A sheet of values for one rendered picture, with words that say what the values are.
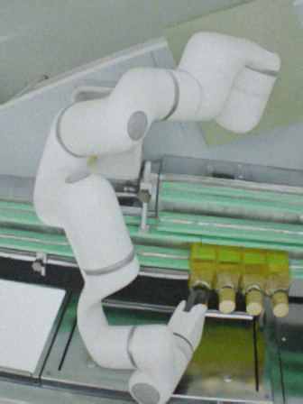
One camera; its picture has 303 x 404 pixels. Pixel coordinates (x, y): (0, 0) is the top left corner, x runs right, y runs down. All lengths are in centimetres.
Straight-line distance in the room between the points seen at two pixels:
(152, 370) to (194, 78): 46
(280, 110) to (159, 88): 55
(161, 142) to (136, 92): 67
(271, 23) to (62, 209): 70
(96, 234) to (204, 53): 33
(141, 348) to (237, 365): 38
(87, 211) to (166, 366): 29
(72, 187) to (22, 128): 74
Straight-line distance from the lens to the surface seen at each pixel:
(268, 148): 147
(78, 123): 84
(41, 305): 136
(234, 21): 130
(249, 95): 101
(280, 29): 130
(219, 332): 132
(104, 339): 93
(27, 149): 154
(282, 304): 119
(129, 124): 79
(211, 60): 91
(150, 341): 89
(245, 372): 122
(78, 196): 79
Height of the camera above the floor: 213
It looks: 65 degrees down
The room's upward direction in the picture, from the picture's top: 166 degrees counter-clockwise
